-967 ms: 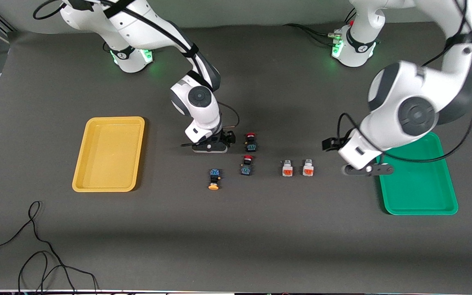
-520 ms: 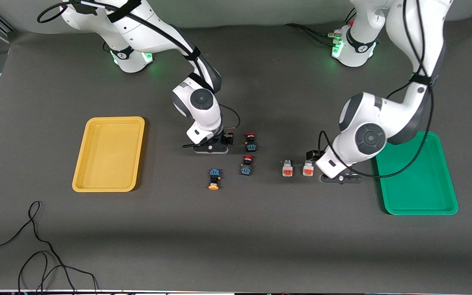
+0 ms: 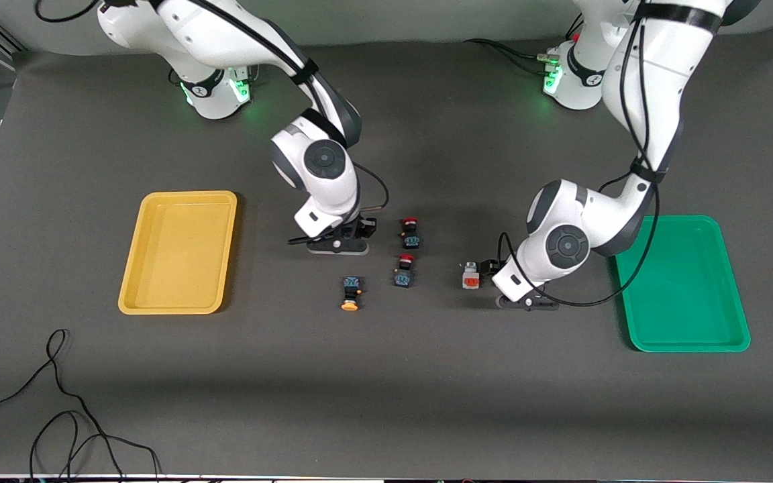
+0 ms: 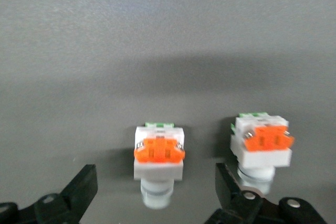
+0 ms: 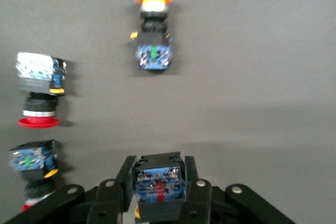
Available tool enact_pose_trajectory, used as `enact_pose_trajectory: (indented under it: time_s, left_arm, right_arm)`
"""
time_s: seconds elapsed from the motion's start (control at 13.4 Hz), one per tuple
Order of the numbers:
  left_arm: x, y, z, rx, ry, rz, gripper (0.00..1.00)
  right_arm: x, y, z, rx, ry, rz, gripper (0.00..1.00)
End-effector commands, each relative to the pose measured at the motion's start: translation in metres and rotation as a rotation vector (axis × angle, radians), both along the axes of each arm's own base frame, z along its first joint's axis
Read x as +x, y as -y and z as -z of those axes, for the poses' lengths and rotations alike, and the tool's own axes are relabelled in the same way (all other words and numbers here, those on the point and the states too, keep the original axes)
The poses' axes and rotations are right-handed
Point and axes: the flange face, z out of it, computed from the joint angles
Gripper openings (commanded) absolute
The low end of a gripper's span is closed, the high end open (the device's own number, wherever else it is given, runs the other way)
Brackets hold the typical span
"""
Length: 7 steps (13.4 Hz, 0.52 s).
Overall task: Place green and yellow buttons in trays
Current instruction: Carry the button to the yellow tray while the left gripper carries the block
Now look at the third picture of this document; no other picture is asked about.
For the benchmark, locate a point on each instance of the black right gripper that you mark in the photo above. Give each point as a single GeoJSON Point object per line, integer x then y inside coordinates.
{"type": "Point", "coordinates": [362, 228]}

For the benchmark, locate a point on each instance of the white and orange push button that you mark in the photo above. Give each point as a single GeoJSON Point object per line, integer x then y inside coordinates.
{"type": "Point", "coordinates": [470, 276]}

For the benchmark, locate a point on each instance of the yellow push button green contact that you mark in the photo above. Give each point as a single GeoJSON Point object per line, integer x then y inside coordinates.
{"type": "Point", "coordinates": [351, 285]}

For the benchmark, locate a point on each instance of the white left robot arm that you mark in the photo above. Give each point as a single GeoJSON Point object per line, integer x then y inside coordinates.
{"type": "Point", "coordinates": [564, 247]}

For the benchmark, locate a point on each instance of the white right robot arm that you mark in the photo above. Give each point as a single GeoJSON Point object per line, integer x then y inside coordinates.
{"type": "Point", "coordinates": [323, 161]}

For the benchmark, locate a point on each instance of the red push button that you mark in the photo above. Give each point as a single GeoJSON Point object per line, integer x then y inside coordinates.
{"type": "Point", "coordinates": [411, 238]}
{"type": "Point", "coordinates": [404, 276]}

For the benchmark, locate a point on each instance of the yellow plastic tray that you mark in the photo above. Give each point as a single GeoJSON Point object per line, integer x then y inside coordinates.
{"type": "Point", "coordinates": [178, 255]}

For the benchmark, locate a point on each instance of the green plastic tray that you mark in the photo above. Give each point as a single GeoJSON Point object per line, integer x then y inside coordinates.
{"type": "Point", "coordinates": [688, 295]}

